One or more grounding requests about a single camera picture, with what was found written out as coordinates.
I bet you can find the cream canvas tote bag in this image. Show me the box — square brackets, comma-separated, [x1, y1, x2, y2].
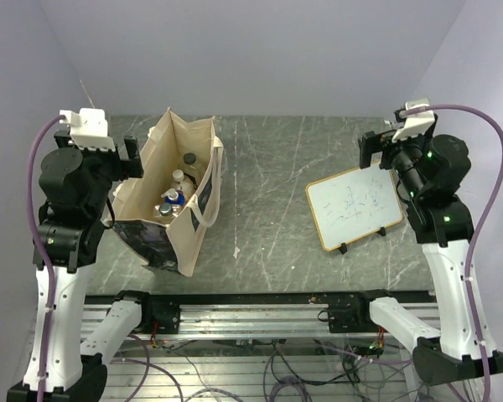
[112, 111, 224, 277]

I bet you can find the aluminium rail frame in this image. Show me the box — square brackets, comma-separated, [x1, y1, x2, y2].
[79, 301, 445, 340]

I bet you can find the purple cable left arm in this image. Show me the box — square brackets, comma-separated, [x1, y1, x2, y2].
[27, 116, 181, 402]

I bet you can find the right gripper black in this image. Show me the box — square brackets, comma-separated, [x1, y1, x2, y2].
[358, 125, 433, 198]

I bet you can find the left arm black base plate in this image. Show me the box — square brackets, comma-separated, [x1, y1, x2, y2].
[143, 295, 181, 334]

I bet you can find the yellow-framed whiteboard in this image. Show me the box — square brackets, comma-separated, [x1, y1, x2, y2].
[305, 163, 403, 251]

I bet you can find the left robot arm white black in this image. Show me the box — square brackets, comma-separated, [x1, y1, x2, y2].
[7, 131, 154, 401]

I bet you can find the orange pump bottle blue collar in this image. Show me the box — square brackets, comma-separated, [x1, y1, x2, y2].
[161, 188, 185, 207]

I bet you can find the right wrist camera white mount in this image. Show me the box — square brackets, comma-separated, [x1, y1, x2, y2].
[392, 98, 436, 143]

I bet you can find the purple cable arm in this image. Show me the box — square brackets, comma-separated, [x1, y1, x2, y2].
[406, 103, 503, 402]
[27, 116, 181, 402]

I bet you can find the chrome bottle white cap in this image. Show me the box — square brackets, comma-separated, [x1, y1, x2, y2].
[172, 169, 194, 198]

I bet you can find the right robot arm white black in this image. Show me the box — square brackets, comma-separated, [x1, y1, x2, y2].
[352, 131, 503, 385]

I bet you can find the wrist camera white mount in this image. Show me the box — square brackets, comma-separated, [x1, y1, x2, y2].
[392, 98, 436, 143]
[60, 108, 116, 152]

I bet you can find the clear square bottle black cap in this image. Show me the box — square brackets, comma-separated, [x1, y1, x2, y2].
[183, 152, 205, 182]

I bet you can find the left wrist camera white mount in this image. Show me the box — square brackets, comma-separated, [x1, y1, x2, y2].
[60, 108, 116, 152]

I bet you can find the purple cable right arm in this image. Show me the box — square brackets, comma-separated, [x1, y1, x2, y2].
[406, 103, 503, 402]

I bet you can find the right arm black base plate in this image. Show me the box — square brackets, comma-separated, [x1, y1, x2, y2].
[317, 293, 378, 334]

